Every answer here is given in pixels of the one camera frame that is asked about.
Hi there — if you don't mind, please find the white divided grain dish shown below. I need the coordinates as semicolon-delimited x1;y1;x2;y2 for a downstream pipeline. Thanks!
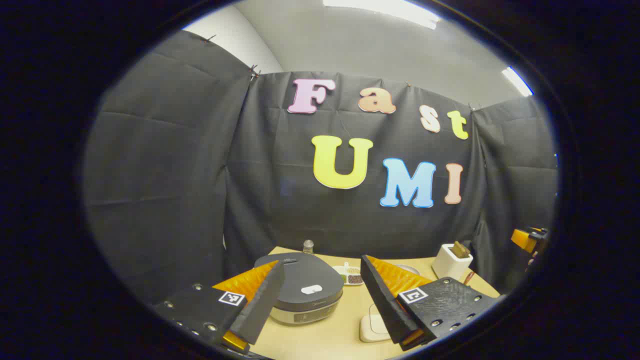
332;262;365;287

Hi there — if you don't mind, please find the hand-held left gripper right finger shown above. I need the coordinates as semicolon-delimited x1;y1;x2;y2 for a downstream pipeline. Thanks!
360;255;501;351

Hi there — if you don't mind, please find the grey rice cooker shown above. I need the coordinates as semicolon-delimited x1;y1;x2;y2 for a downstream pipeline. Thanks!
254;251;346;326

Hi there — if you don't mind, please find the white toaster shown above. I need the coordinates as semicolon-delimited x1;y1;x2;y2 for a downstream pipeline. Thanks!
431;243;474;281

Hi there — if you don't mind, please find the black backdrop cloth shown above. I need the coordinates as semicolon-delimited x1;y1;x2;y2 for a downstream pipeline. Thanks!
82;30;558;306

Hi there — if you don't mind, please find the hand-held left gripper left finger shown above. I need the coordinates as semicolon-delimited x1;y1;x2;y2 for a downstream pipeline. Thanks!
152;260;287;353

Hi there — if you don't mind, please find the clear box of white rice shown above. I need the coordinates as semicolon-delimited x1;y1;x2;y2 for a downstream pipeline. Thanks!
359;302;393;343

